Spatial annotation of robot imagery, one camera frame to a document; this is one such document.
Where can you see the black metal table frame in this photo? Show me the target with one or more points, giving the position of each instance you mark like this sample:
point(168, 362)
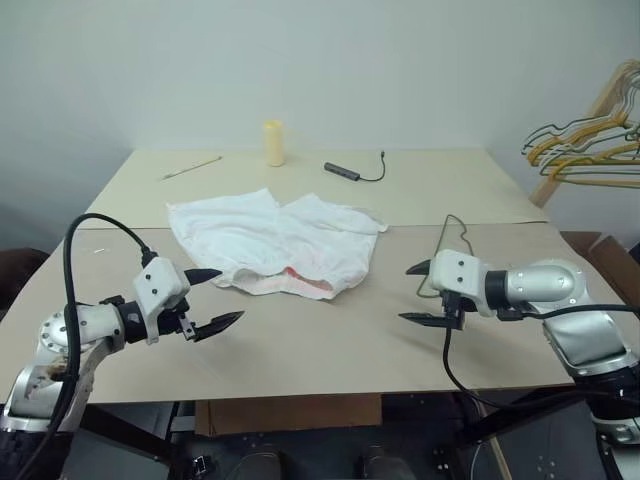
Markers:
point(505, 422)

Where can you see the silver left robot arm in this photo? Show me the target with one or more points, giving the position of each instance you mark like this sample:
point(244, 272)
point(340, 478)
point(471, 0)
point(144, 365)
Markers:
point(95, 320)

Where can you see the dark rounded shape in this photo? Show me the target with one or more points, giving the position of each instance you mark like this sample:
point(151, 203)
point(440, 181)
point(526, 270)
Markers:
point(380, 462)
point(257, 465)

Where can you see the thin wooden pencil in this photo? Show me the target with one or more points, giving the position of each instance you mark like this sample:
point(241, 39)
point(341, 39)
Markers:
point(192, 168)

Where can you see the wooden clothes rack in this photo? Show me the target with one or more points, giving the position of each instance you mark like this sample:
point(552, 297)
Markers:
point(550, 180)

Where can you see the brown cardboard box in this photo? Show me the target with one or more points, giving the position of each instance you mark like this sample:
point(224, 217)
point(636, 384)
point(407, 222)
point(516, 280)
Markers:
point(607, 260)

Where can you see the thin wooden stick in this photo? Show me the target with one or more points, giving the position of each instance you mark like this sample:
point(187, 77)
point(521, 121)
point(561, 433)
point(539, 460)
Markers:
point(500, 462)

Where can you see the pale yellow cylinder bottle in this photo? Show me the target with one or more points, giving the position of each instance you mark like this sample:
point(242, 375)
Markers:
point(273, 145)

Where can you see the dark brown seat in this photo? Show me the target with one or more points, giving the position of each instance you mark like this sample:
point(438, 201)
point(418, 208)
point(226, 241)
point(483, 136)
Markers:
point(20, 280)

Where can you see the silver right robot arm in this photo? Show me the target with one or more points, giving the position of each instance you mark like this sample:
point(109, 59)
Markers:
point(580, 330)

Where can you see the white garment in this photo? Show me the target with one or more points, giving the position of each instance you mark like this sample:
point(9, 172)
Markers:
point(275, 240)

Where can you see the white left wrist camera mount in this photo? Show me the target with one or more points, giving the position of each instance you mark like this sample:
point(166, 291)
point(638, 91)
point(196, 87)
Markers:
point(157, 280)

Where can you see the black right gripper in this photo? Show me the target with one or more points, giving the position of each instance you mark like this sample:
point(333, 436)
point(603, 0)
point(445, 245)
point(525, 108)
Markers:
point(454, 310)

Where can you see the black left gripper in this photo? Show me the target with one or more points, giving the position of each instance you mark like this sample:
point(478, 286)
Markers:
point(175, 322)

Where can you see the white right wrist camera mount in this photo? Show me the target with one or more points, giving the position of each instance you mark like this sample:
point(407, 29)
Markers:
point(457, 272)

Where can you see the brown cardboard sheet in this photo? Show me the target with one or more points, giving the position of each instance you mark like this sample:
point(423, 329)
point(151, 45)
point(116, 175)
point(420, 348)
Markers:
point(285, 415)

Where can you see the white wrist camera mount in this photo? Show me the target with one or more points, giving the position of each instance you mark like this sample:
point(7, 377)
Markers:
point(457, 272)
point(157, 280)

